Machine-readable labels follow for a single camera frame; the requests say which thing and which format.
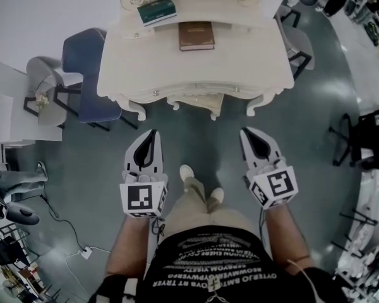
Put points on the blue chair with black legs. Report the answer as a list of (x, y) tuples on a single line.
[(88, 90)]

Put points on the white power strip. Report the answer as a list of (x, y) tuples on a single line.
[(86, 252)]

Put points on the person's left forearm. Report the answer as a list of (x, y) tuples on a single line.
[(132, 245)]

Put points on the person's white shoe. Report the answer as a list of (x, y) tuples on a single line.
[(217, 195), (186, 172)]

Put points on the cream ornate dressing table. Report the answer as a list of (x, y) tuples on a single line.
[(151, 62)]

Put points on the brown book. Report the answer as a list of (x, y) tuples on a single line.
[(196, 35)]

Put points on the person's right white shoe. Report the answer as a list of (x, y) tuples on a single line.
[(217, 195)]

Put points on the small flower bunch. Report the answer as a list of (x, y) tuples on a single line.
[(41, 101)]

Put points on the person's beige trousers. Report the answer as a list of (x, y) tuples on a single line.
[(196, 210)]

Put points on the person's left white shoe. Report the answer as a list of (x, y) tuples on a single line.
[(186, 172)]

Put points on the person's black printed t-shirt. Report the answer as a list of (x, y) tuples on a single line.
[(208, 264)]

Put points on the grey chair with black legs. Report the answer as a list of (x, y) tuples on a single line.
[(372, 235), (298, 43), (41, 71)]

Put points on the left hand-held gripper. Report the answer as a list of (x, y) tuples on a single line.
[(139, 197)]

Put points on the cream upholstered stool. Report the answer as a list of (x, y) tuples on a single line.
[(202, 101)]

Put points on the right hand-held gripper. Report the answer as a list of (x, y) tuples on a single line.
[(278, 185)]

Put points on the green book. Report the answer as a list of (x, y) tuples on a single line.
[(156, 11)]

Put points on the white table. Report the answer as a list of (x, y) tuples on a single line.
[(19, 112)]

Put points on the black office chair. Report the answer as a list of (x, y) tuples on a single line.
[(372, 137)]

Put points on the person's right forearm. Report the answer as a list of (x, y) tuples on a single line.
[(284, 235)]

